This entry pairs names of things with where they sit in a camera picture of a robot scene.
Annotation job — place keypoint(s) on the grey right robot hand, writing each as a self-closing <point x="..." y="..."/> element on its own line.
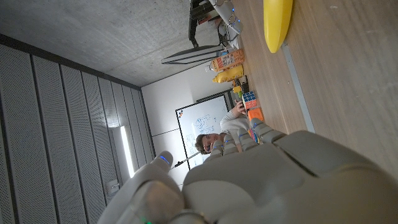
<point x="228" y="14"/>

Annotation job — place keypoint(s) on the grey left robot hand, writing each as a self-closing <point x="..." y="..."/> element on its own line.
<point x="280" y="186"/>

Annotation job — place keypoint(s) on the yellow toy banana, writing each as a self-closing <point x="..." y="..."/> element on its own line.
<point x="276" y="21"/>

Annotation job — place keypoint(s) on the striped colourful toy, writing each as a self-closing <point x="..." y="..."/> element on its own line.
<point x="253" y="135"/>

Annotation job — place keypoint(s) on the small yellow green toy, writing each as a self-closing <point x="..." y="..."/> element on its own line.
<point x="237" y="89"/>

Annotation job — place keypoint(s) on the orange labelled plastic bottle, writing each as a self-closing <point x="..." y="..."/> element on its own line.
<point x="228" y="59"/>

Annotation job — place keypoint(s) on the long pendant ceiling lamp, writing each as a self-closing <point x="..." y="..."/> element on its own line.
<point x="192" y="54"/>

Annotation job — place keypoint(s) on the yellow squeeze bottle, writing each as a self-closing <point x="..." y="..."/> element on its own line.
<point x="230" y="74"/>

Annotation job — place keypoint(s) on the orange block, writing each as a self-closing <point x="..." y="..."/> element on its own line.
<point x="255" y="114"/>

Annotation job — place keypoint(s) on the seated person in white sweater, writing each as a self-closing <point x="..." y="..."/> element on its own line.
<point x="231" y="123"/>

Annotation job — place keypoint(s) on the Rubik's cube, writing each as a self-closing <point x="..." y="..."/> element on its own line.
<point x="249" y="99"/>

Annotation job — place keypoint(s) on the thin black rod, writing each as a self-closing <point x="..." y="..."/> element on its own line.
<point x="186" y="160"/>

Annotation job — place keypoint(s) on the black metal frame stand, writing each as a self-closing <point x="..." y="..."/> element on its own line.
<point x="194" y="18"/>

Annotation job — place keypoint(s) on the whiteboard with black frame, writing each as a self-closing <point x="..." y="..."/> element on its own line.
<point x="202" y="124"/>

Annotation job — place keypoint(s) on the white wall socket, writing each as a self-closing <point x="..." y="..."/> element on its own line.
<point x="112" y="186"/>

